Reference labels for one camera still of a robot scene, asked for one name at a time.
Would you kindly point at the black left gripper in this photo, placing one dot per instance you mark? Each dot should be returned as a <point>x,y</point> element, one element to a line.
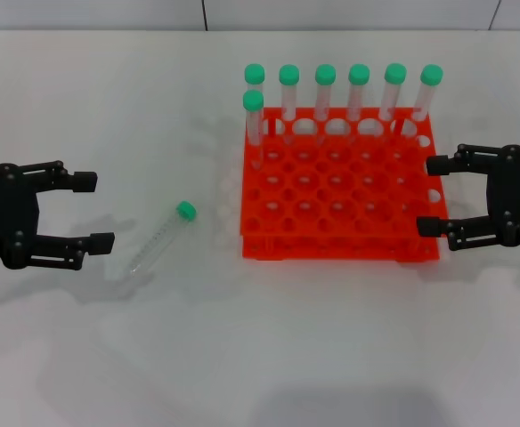
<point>6,213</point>

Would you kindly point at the clear graduated green-capped test tube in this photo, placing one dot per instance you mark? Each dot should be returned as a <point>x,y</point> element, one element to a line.
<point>160,238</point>

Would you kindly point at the orange test tube rack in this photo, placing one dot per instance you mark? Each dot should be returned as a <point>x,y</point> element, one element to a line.
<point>340,195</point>

